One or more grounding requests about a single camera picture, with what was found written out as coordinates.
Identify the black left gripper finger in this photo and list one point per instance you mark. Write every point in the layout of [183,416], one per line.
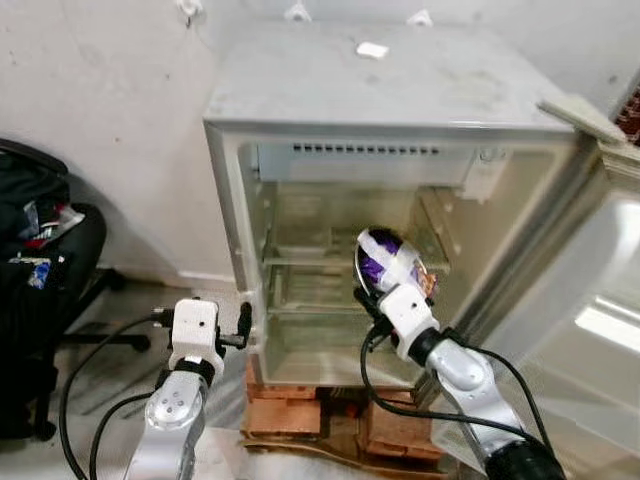
[244,322]
[162,318]

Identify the purple packet with white tape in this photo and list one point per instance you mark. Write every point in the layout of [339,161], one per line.
[385,258]

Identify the grey fridge door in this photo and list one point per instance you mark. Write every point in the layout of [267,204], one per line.
[580,280]

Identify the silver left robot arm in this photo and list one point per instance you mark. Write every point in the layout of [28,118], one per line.
[172,420]

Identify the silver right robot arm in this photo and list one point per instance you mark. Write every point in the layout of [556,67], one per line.
[470,385]

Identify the clear fridge shelf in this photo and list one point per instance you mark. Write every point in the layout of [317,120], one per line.
[310,258]
[310,303]

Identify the grey small fridge body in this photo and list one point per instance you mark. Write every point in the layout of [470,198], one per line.
[380,90]

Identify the orange clay brick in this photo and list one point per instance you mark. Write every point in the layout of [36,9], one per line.
[283,418]
[285,389]
[400,435]

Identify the small colourful packet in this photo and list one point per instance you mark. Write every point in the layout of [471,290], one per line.
[38,272]

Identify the black bag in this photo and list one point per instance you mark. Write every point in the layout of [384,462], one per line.
[25,190]

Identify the red lattice screen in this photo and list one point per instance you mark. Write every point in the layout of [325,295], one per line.
[629,115]

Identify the small white flat object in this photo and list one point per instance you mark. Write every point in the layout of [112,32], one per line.
[372,50]

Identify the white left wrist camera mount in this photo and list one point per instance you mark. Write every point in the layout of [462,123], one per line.
[195,330]

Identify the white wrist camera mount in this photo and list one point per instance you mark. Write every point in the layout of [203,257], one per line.
[408,315]
[195,330]

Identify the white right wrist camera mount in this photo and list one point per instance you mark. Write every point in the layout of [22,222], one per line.
[408,315]

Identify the white wall hook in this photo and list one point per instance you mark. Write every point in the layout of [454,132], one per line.
[297,13]
[420,18]
[187,9]

